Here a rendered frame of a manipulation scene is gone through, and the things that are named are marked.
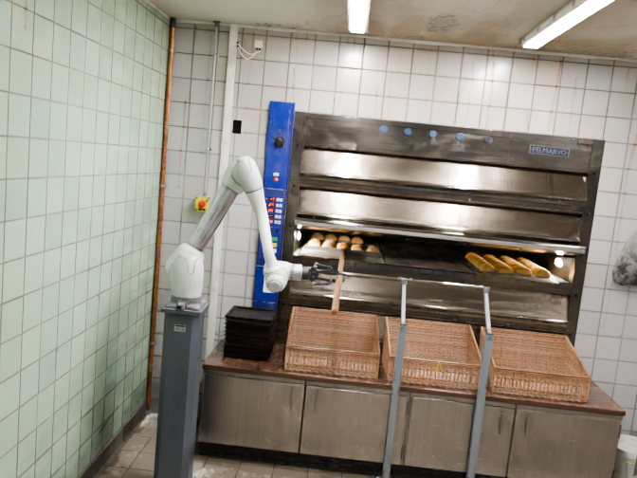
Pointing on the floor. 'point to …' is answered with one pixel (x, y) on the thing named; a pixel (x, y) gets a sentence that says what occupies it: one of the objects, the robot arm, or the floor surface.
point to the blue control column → (282, 114)
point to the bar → (402, 365)
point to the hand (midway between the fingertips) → (338, 276)
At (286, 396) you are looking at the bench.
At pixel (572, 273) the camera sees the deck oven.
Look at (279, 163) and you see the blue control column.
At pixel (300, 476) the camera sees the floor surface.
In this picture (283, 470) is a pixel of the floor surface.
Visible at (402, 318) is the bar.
